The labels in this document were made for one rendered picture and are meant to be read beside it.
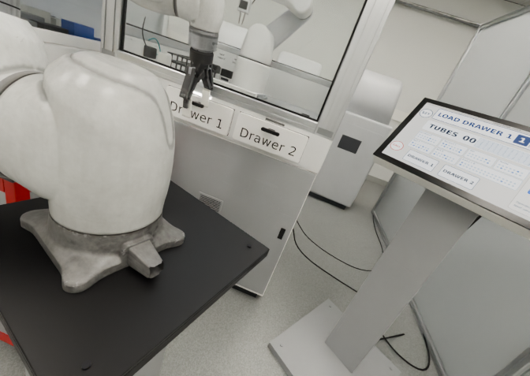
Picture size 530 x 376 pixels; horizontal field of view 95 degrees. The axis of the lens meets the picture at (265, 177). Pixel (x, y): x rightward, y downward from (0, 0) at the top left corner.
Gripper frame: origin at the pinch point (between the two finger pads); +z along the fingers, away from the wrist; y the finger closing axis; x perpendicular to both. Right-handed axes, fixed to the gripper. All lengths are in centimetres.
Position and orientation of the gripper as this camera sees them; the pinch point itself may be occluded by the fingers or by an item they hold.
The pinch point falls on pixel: (195, 108)
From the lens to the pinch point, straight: 96.8
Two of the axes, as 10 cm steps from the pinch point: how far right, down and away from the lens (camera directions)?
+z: -2.6, 7.8, 5.7
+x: -9.3, -3.6, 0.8
